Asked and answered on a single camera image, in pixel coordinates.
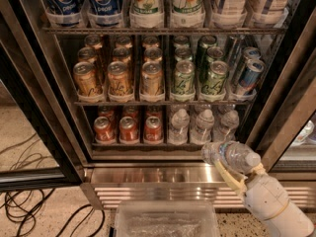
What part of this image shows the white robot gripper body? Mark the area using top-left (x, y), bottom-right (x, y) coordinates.
top-left (244, 175), bottom-right (289, 220)

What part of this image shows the clear plastic water bottle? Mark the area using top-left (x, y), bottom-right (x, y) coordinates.
top-left (201, 141), bottom-right (261, 174)

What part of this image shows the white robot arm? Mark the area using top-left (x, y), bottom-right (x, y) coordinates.
top-left (214, 160), bottom-right (315, 237)

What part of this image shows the glass fridge door right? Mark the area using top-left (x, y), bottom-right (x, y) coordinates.
top-left (246, 12), bottom-right (316, 182)

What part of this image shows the glass fridge door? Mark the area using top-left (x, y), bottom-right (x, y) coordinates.
top-left (246, 12), bottom-right (316, 182)
top-left (0, 0), bottom-right (85, 191)

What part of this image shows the clear water bottle behind right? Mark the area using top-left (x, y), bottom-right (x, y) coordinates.
top-left (212, 110), bottom-right (239, 142)

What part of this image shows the clear water bottle front middle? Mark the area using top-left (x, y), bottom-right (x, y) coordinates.
top-left (190, 110), bottom-right (214, 145)

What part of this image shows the clear water bottle front left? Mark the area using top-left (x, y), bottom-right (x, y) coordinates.
top-left (168, 109), bottom-right (190, 145)

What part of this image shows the steel fridge vent grille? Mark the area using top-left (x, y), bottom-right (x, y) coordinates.
top-left (80, 182), bottom-right (316, 212)

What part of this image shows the glass fridge door left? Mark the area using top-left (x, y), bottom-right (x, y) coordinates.
top-left (0, 0), bottom-right (85, 191)

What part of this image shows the Pepsi bottle right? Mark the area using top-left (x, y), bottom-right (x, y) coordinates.
top-left (89, 0), bottom-right (121, 27)

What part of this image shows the blue energy drink can front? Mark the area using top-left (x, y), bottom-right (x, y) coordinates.
top-left (235, 59), bottom-right (266, 96)

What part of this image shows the blue energy drink can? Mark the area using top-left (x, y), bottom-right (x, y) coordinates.
top-left (235, 59), bottom-right (266, 96)
top-left (231, 46), bottom-right (263, 84)

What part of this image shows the green LaCroix can front right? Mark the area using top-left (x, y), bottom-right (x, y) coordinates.
top-left (201, 60), bottom-right (228, 95)

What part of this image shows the green lacroix can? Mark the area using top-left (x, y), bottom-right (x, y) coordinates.
top-left (201, 60), bottom-right (228, 95)
top-left (172, 60), bottom-right (195, 95)

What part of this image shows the red soda can front right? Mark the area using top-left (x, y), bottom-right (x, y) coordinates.
top-left (144, 116), bottom-right (163, 144)

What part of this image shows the red soda can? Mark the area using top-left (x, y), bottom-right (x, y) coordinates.
top-left (119, 117), bottom-right (139, 144)
top-left (144, 116), bottom-right (163, 144)
top-left (122, 106), bottom-right (139, 119)
top-left (98, 106), bottom-right (116, 121)
top-left (145, 106), bottom-right (162, 119)
top-left (94, 117), bottom-right (115, 144)

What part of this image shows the red soda can back right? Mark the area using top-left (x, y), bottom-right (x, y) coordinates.
top-left (145, 106), bottom-right (162, 119)

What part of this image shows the clear plastic bin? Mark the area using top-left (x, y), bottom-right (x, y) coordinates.
top-left (115, 200), bottom-right (220, 237)

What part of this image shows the blue energy drink can behind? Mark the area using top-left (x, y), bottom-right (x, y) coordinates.
top-left (231, 46), bottom-right (263, 84)

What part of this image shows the green LaCroix can front left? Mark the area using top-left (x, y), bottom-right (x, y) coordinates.
top-left (172, 60), bottom-right (195, 95)

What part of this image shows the green can third row right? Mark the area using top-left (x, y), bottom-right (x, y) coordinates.
top-left (196, 35), bottom-right (217, 70)

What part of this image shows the green can third row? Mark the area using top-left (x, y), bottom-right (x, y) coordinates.
top-left (196, 35), bottom-right (217, 70)
top-left (173, 36), bottom-right (191, 48)

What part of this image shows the red soda can front middle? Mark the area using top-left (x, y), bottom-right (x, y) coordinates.
top-left (119, 117), bottom-right (139, 144)

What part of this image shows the green can second row right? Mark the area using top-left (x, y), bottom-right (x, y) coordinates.
top-left (199, 46), bottom-right (225, 82)

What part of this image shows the green can second row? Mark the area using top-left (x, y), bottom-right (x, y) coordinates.
top-left (199, 46), bottom-right (225, 82)
top-left (175, 47), bottom-right (194, 62)

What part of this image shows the red soda can back middle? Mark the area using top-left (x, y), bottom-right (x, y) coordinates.
top-left (122, 106), bottom-right (139, 119)

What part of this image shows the orange LaCroix can front right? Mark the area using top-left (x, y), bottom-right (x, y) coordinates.
top-left (141, 61), bottom-right (163, 96)

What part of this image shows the orange lacroix can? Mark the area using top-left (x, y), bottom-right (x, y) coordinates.
top-left (108, 61), bottom-right (132, 96)
top-left (73, 61), bottom-right (103, 97)
top-left (141, 61), bottom-right (163, 96)

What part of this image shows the green can second row left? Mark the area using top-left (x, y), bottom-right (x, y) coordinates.
top-left (175, 47), bottom-right (194, 62)

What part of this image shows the red soda can front left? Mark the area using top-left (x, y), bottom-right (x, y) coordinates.
top-left (94, 117), bottom-right (115, 144)

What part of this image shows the green can third row left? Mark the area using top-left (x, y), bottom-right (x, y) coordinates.
top-left (173, 36), bottom-right (191, 48)

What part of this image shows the red soda can back left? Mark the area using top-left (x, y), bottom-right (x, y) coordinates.
top-left (98, 106), bottom-right (116, 121)

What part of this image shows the orange can second row right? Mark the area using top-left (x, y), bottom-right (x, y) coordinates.
top-left (143, 47), bottom-right (163, 62)

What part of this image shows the orange can second row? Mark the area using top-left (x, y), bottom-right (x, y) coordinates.
top-left (143, 47), bottom-right (163, 62)
top-left (113, 47), bottom-right (131, 63)
top-left (78, 47), bottom-right (98, 64)

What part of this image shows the orange LaCroix can front middle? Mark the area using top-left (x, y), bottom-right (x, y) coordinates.
top-left (108, 61), bottom-right (132, 96)

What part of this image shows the orange can third row right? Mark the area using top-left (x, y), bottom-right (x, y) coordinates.
top-left (142, 36), bottom-right (160, 48)

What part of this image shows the orange can third row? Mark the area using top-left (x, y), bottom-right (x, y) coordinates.
top-left (142, 36), bottom-right (160, 48)
top-left (84, 35), bottom-right (103, 49)
top-left (115, 36), bottom-right (133, 49)

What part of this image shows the orange can second row middle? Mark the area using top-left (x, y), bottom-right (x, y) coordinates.
top-left (113, 47), bottom-right (131, 63)

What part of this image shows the orange can third row middle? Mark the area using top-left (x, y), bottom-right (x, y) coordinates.
top-left (115, 36), bottom-right (133, 49)

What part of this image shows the orange LaCroix can front left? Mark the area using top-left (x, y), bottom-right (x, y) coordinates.
top-left (73, 61), bottom-right (103, 97)

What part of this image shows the orange can second row left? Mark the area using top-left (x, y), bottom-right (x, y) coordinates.
top-left (78, 47), bottom-right (98, 64)

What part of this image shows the orange can third row left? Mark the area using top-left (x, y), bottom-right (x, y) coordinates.
top-left (84, 35), bottom-right (103, 49)

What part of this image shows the black cable on floor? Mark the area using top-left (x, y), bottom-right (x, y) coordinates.
top-left (0, 131), bottom-right (107, 237)

